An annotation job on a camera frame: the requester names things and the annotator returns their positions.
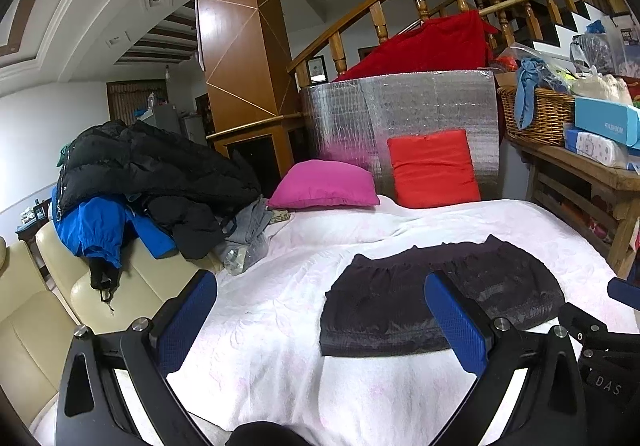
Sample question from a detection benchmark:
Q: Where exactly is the grey refrigerator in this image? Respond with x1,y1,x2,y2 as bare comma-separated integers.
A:
152,103,201,147

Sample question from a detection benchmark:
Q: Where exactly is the beige leather sofa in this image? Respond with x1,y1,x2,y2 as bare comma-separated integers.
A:
0,221,221,427

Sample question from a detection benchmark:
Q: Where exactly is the grey garment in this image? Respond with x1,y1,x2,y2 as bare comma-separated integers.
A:
220,198,273,277

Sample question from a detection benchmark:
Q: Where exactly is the blue jacket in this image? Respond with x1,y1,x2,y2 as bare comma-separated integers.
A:
52,196,176,271

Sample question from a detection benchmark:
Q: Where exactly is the black puffer jacket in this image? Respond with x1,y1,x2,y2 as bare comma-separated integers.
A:
320,235,566,357

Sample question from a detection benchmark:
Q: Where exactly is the dark plastic bag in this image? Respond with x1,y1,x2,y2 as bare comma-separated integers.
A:
570,33,616,76

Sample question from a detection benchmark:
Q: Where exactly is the wooden column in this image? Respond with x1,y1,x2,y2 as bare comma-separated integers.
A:
195,0,301,161

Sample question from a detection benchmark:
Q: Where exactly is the wicker basket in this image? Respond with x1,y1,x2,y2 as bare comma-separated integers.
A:
497,86,576,147

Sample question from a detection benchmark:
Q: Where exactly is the black down coat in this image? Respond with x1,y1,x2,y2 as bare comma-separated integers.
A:
57,120,261,227

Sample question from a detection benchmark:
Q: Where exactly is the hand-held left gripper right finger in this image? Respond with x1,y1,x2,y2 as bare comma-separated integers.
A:
425,272,586,446

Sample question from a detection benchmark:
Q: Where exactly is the white blanket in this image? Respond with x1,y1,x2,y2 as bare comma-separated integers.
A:
30,196,640,446

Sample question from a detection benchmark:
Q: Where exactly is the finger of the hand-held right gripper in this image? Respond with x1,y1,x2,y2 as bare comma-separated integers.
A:
607,277,640,311

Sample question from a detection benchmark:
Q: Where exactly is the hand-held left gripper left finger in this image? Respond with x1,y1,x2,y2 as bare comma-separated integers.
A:
55,270,218,446

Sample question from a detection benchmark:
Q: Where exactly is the red cloth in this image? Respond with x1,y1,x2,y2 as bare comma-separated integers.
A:
337,10,501,81

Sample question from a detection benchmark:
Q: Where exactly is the framed picture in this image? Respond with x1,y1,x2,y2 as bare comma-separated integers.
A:
307,56,328,84

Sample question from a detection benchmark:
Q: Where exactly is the wooden stair railing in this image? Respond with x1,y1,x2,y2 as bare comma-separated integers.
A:
287,0,631,86

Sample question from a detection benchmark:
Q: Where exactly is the white dotted packet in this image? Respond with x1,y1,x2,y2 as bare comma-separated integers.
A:
575,131,631,169

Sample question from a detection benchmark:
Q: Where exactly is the white plastic bag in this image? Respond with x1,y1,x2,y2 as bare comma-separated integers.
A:
570,70,633,104

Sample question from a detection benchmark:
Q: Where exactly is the silver foil insulation board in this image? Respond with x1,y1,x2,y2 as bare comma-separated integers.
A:
300,70,501,201

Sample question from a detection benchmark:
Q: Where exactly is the magenta pillow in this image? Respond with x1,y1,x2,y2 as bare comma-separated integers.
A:
267,160,381,211

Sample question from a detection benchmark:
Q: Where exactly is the red pillow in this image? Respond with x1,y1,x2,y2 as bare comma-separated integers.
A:
387,130,481,209

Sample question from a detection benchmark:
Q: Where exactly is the wooden table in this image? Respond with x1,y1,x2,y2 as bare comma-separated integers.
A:
505,133,640,277

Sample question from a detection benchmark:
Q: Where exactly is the blue cardboard box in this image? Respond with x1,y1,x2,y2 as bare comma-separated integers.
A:
574,96,640,149

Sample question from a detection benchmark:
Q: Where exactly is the blue cloth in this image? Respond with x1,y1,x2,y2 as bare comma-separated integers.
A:
515,58,551,129

